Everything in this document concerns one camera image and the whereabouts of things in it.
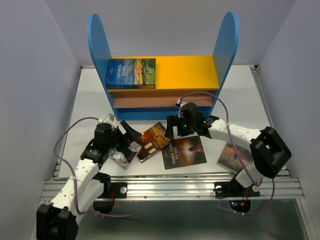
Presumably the brown Edward Tulane book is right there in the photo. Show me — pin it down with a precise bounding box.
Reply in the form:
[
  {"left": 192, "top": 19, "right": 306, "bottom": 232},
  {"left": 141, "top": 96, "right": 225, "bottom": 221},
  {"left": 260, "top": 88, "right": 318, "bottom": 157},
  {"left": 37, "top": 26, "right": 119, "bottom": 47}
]
[{"left": 135, "top": 122, "right": 172, "bottom": 163}]

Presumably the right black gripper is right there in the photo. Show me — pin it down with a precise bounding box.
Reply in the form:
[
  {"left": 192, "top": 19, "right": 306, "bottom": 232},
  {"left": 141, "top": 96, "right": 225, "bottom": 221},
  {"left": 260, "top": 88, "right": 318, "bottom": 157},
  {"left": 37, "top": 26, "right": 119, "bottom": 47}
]
[{"left": 164, "top": 114, "right": 196, "bottom": 139}]

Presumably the Little Women book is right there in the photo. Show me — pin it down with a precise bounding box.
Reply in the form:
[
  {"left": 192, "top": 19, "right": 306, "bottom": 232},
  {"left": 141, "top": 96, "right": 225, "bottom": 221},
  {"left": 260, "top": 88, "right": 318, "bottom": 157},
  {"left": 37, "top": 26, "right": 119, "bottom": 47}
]
[{"left": 108, "top": 141, "right": 142, "bottom": 169}]

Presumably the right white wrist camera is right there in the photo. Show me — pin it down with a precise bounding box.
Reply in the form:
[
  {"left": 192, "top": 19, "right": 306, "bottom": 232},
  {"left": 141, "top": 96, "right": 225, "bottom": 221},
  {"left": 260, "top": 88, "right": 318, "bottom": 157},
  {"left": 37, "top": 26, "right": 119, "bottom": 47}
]
[{"left": 175, "top": 98, "right": 187, "bottom": 109}]

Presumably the Jane Eyre book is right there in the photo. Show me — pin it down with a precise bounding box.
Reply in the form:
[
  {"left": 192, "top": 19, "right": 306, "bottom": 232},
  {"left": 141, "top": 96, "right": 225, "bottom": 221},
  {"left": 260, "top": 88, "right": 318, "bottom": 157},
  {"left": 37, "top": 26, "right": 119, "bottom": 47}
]
[{"left": 106, "top": 84, "right": 156, "bottom": 90}]

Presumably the Tale of Two Cities book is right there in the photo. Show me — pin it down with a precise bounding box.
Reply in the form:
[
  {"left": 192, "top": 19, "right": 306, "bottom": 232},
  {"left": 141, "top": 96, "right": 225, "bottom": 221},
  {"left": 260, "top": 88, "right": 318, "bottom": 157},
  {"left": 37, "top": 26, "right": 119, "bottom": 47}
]
[{"left": 217, "top": 142, "right": 253, "bottom": 174}]

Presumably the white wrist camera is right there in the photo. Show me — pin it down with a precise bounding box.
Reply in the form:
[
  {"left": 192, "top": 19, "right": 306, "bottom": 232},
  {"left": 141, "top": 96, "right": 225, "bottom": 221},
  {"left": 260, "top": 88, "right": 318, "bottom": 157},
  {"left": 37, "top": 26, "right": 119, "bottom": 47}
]
[
  {"left": 97, "top": 113, "right": 115, "bottom": 128},
  {"left": 175, "top": 98, "right": 187, "bottom": 109}
]

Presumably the Three Days to See book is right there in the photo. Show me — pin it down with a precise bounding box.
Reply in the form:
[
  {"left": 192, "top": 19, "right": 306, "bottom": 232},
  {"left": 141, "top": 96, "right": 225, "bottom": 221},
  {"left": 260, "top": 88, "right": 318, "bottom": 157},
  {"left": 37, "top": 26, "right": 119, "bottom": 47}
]
[{"left": 162, "top": 136, "right": 207, "bottom": 170}]

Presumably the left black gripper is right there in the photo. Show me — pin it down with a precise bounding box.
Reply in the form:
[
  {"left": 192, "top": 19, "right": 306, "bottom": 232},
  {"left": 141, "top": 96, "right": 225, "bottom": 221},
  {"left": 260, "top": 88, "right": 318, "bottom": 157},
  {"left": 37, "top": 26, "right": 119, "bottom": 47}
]
[{"left": 105, "top": 120, "right": 141, "bottom": 152}]

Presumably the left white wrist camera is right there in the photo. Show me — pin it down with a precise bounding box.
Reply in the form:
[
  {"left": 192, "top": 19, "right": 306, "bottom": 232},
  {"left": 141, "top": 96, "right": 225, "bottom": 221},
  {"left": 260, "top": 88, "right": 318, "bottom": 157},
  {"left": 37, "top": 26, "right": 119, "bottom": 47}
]
[{"left": 97, "top": 113, "right": 115, "bottom": 128}]

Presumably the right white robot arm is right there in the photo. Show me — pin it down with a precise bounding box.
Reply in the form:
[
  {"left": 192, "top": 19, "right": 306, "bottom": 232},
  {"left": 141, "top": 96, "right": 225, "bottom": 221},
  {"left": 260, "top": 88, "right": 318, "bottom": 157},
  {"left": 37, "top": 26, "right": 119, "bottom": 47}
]
[{"left": 165, "top": 102, "right": 292, "bottom": 198}]

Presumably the Animal Farm book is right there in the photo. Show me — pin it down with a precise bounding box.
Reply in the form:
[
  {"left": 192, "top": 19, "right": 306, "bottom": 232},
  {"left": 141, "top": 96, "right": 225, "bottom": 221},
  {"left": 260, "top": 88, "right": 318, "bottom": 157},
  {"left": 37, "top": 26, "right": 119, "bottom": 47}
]
[{"left": 105, "top": 58, "right": 156, "bottom": 86}]

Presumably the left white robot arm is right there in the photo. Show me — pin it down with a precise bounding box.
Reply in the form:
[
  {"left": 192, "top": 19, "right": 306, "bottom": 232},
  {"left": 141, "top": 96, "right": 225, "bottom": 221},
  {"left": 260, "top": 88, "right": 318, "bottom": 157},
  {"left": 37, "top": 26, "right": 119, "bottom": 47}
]
[{"left": 36, "top": 118, "right": 141, "bottom": 240}]

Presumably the aluminium mounting rail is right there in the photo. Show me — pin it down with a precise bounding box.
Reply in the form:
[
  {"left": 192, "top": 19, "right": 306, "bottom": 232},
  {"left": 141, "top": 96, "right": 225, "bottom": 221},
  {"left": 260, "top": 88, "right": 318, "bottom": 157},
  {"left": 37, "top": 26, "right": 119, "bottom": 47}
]
[{"left": 41, "top": 172, "right": 305, "bottom": 201}]

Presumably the blue yellow wooden bookshelf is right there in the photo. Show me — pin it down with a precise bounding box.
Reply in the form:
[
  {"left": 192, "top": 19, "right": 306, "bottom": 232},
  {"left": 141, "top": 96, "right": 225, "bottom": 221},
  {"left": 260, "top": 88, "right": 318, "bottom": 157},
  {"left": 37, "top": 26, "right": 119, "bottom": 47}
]
[{"left": 87, "top": 11, "right": 239, "bottom": 121}]

